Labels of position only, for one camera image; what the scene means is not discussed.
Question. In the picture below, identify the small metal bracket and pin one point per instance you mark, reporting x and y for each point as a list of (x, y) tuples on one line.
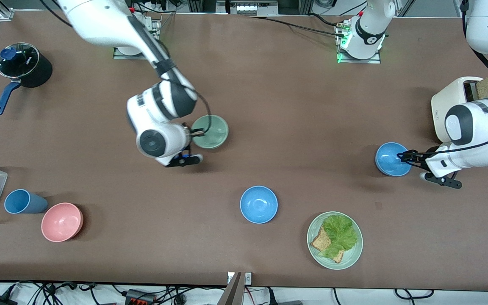
[(247, 278)]

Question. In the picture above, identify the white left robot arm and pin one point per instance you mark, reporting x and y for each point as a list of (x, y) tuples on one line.
[(487, 25)]

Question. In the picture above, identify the grey camera stand bar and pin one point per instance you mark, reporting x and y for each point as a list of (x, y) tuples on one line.
[(231, 292)]

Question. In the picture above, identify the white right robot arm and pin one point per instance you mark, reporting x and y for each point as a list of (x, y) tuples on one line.
[(100, 21)]

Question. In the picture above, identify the green bowl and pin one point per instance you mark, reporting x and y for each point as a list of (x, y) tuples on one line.
[(214, 131)]

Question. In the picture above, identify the glass pot lid blue knob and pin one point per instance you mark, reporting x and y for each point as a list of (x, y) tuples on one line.
[(17, 61)]

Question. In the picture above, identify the blue bowl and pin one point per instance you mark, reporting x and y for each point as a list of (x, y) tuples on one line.
[(388, 159), (259, 204)]

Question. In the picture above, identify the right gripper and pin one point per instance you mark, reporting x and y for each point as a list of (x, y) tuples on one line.
[(189, 136)]

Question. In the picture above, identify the blue cup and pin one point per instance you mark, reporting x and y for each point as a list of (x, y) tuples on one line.
[(23, 202)]

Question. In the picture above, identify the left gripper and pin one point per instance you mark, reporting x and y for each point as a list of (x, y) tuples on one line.
[(417, 156)]

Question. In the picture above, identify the aluminium frame profile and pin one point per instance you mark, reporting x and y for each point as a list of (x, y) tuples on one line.
[(6, 15)]

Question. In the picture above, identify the black orange power adapter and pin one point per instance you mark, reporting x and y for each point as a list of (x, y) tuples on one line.
[(140, 298)]

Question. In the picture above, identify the green lettuce leaf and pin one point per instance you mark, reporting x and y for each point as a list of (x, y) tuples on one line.
[(340, 233)]

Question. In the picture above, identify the brown bread slice in toaster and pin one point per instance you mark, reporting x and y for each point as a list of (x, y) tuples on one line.
[(485, 88)]

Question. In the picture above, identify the cream toaster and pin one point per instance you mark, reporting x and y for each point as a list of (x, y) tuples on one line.
[(443, 110)]

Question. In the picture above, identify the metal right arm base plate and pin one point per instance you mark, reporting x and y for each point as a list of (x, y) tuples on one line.
[(119, 56)]

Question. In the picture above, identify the pink bowl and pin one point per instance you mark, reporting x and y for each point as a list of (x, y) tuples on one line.
[(62, 222)]

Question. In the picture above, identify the green plate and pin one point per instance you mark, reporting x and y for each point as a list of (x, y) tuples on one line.
[(352, 254)]

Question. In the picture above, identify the white power strip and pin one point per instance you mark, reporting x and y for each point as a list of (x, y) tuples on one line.
[(252, 8)]

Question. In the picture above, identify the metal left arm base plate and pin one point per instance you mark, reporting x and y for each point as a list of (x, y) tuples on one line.
[(360, 61)]

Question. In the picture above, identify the brown toast slice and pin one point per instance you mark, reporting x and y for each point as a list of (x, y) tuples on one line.
[(321, 242)]

